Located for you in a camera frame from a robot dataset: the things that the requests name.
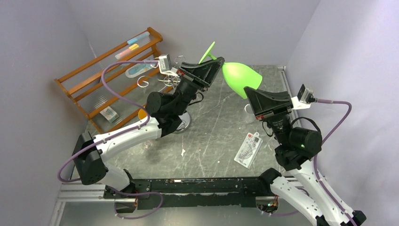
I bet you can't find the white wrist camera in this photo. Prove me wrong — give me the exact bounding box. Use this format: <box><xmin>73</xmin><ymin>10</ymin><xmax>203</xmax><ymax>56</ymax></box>
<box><xmin>158</xmin><ymin>54</ymin><xmax>177</xmax><ymax>77</ymax></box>
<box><xmin>291</xmin><ymin>84</ymin><xmax>316</xmax><ymax>110</ymax></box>

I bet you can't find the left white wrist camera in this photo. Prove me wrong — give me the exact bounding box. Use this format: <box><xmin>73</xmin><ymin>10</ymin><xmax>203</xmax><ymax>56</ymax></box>
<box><xmin>158</xmin><ymin>54</ymin><xmax>177</xmax><ymax>77</ymax></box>

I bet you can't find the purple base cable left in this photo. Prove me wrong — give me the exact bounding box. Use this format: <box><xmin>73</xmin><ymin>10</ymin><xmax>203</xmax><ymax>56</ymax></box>
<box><xmin>106</xmin><ymin>187</ymin><xmax>164</xmax><ymax>220</ymax></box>

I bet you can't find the blue white packaged item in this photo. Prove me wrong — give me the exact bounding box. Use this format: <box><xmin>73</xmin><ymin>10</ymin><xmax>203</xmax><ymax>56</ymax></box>
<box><xmin>125</xmin><ymin>63</ymin><xmax>157</xmax><ymax>78</ymax></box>

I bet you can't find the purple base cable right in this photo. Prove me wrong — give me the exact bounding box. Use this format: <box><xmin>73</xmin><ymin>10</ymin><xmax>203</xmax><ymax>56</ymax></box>
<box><xmin>260</xmin><ymin>187</ymin><xmax>311</xmax><ymax>218</ymax></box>

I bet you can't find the pink yellow marker pen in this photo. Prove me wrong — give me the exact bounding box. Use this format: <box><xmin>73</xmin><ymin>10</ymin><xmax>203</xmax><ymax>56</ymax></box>
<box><xmin>115</xmin><ymin>44</ymin><xmax>139</xmax><ymax>60</ymax></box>

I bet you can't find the small teal white box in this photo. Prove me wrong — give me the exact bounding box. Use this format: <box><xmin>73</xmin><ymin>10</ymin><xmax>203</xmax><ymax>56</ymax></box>
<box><xmin>100</xmin><ymin>106</ymin><xmax>119</xmax><ymax>123</ymax></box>

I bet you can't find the blue marker pen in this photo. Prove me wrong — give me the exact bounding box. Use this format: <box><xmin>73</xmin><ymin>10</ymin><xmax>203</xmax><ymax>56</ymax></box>
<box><xmin>127</xmin><ymin>32</ymin><xmax>150</xmax><ymax>45</ymax></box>

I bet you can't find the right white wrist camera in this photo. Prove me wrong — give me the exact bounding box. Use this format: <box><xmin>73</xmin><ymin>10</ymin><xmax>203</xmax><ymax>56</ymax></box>
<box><xmin>291</xmin><ymin>84</ymin><xmax>316</xmax><ymax>110</ymax></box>

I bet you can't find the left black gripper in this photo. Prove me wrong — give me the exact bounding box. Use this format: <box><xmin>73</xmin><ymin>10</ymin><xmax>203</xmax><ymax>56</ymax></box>
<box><xmin>175</xmin><ymin>62</ymin><xmax>228</xmax><ymax>118</ymax></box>

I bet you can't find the green plastic wine glass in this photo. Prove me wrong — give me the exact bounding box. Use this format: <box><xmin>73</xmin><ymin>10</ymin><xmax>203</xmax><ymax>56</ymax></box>
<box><xmin>217</xmin><ymin>61</ymin><xmax>263</xmax><ymax>100</ymax></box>

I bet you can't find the chrome wine glass rack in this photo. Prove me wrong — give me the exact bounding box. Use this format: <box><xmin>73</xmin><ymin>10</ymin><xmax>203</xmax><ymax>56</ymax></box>
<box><xmin>136</xmin><ymin>55</ymin><xmax>203</xmax><ymax>134</ymax></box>

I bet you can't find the clear glass far right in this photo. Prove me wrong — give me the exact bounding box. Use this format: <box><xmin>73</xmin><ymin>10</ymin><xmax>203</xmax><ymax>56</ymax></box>
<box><xmin>256</xmin><ymin>123</ymin><xmax>280</xmax><ymax>153</ymax></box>

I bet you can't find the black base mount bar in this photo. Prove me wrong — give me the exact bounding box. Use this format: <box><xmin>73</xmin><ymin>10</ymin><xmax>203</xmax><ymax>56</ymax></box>
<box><xmin>103</xmin><ymin>168</ymin><xmax>281</xmax><ymax>210</ymax></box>

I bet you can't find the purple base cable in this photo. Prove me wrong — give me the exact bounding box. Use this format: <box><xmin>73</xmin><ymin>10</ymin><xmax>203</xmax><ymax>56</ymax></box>
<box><xmin>260</xmin><ymin>187</ymin><xmax>311</xmax><ymax>218</ymax></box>
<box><xmin>106</xmin><ymin>187</ymin><xmax>164</xmax><ymax>220</ymax></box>

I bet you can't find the white packaged ruler card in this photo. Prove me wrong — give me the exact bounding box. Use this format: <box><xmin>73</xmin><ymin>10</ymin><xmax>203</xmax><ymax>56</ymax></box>
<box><xmin>234</xmin><ymin>132</ymin><xmax>263</xmax><ymax>169</ymax></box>

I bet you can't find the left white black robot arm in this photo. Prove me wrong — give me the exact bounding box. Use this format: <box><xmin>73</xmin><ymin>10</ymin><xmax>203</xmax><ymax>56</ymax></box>
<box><xmin>71</xmin><ymin>55</ymin><xmax>225</xmax><ymax>198</ymax></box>

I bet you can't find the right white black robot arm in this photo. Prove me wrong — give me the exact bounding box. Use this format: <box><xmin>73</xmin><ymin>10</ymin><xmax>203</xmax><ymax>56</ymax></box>
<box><xmin>244</xmin><ymin>86</ymin><xmax>367</xmax><ymax>226</ymax></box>

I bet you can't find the orange plastic wine glass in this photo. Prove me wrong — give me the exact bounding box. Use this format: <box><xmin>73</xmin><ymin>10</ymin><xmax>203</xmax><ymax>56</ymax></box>
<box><xmin>137</xmin><ymin>109</ymin><xmax>147</xmax><ymax>120</ymax></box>

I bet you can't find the clear wine glass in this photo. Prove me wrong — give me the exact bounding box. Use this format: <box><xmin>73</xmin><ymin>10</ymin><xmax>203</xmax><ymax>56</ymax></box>
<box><xmin>140</xmin><ymin>140</ymin><xmax>154</xmax><ymax>151</ymax></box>
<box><xmin>238</xmin><ymin>104</ymin><xmax>256</xmax><ymax>134</ymax></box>

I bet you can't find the wooden shelf rack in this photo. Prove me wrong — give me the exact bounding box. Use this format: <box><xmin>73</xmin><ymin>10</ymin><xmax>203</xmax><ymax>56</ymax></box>
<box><xmin>55</xmin><ymin>27</ymin><xmax>171</xmax><ymax>134</ymax></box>

